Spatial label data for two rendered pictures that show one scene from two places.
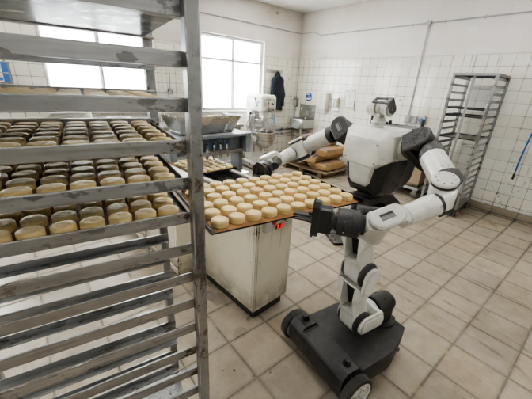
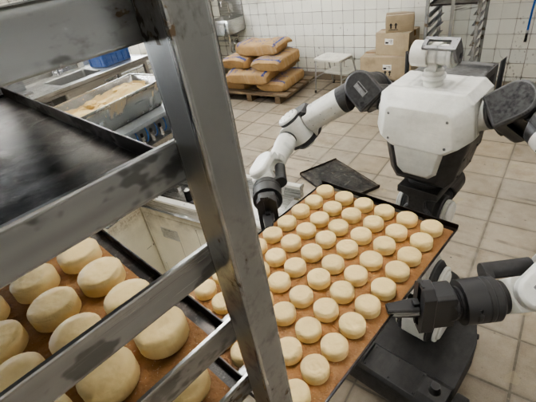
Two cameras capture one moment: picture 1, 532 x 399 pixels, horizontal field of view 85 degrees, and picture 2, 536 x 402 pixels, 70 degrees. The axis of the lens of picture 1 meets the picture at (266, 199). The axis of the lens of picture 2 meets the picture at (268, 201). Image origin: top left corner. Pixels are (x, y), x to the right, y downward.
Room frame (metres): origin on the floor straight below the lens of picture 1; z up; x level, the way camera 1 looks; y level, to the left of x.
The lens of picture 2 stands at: (0.42, 0.17, 1.79)
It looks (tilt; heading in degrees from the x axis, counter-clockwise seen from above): 34 degrees down; 351
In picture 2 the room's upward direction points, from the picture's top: 10 degrees counter-clockwise
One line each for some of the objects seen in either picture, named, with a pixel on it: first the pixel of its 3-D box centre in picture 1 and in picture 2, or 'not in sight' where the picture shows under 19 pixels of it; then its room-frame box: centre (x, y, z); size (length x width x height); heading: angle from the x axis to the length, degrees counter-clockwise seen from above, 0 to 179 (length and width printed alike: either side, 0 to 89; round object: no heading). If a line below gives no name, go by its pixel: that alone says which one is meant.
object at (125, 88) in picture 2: not in sight; (109, 103); (2.30, 0.52, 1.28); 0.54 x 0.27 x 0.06; 134
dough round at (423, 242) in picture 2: (335, 199); (421, 242); (1.00, -0.26, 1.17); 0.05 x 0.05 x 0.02
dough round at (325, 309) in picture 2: (260, 205); (325, 309); (0.90, 0.02, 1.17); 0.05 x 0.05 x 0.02
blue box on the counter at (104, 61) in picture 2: not in sight; (108, 56); (5.37, 0.91, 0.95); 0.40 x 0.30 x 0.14; 133
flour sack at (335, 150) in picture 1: (327, 149); (277, 58); (5.54, -1.11, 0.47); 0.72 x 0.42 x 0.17; 136
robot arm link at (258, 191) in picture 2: (261, 172); (268, 203); (1.33, 0.03, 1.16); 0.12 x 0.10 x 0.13; 167
